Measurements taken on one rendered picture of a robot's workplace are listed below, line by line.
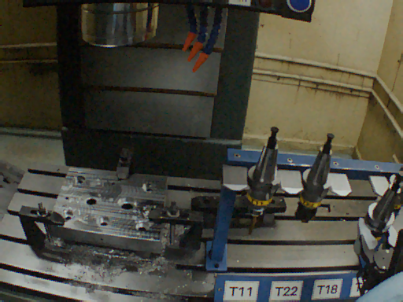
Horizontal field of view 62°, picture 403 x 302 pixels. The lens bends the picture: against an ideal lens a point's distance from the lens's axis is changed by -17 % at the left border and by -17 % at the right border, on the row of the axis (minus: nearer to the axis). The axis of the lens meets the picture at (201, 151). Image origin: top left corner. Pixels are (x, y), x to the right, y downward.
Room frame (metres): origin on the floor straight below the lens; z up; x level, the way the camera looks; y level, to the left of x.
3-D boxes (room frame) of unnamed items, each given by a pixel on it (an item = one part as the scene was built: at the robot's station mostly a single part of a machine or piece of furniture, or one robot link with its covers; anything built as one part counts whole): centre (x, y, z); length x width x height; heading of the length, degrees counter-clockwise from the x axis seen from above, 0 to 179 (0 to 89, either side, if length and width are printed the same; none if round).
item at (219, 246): (0.64, -0.06, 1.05); 0.10 x 0.05 x 0.30; 2
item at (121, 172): (0.86, 0.21, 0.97); 0.13 x 0.03 x 0.15; 2
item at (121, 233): (0.71, 0.22, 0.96); 0.29 x 0.23 x 0.05; 92
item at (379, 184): (0.59, -0.40, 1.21); 0.07 x 0.05 x 0.01; 2
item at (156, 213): (0.67, 0.04, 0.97); 0.13 x 0.03 x 0.15; 92
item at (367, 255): (0.42, -0.33, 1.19); 0.09 x 0.05 x 0.02; 15
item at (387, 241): (0.47, -0.39, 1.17); 0.09 x 0.03 x 0.06; 169
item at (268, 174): (0.58, -0.12, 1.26); 0.04 x 0.04 x 0.07
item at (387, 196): (0.49, -0.36, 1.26); 0.04 x 0.04 x 0.07
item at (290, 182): (0.58, -0.18, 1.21); 0.07 x 0.05 x 0.01; 2
